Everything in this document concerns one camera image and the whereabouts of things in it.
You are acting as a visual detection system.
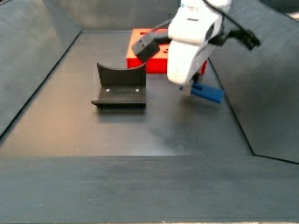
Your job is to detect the black camera cable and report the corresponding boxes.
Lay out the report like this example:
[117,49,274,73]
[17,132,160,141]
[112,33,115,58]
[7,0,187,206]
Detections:
[202,0,250,34]

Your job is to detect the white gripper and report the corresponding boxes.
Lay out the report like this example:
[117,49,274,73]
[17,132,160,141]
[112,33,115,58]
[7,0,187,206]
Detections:
[167,0,231,96]

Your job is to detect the blue slotted square-circle object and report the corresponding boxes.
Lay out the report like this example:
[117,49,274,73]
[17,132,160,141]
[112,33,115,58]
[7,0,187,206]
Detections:
[191,82,224,103]

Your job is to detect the black curved fixture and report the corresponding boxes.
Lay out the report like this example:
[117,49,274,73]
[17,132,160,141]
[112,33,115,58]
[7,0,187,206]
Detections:
[91,64,146,109]

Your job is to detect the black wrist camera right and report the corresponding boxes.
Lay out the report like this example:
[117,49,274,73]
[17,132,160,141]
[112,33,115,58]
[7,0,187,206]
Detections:
[228,30,260,50]

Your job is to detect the red shape-sorter block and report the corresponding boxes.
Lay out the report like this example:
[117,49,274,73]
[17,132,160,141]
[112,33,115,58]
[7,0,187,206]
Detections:
[126,28,208,75]

